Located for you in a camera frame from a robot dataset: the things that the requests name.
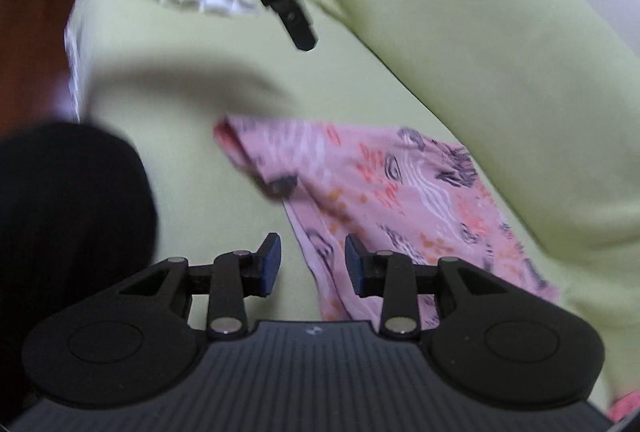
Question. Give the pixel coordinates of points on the light green sofa cover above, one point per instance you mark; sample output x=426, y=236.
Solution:
x=543, y=93

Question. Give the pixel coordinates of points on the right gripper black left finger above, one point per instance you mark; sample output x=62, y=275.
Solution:
x=146, y=334

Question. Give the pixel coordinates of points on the coral pink folded cloth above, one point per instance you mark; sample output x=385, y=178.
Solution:
x=624, y=406

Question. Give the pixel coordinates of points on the pink patterned garment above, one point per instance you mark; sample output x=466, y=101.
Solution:
x=394, y=188

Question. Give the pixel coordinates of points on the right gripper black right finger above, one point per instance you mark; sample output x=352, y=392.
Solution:
x=484, y=336

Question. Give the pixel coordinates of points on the black sleeve forearm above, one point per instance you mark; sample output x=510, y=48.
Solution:
x=77, y=217

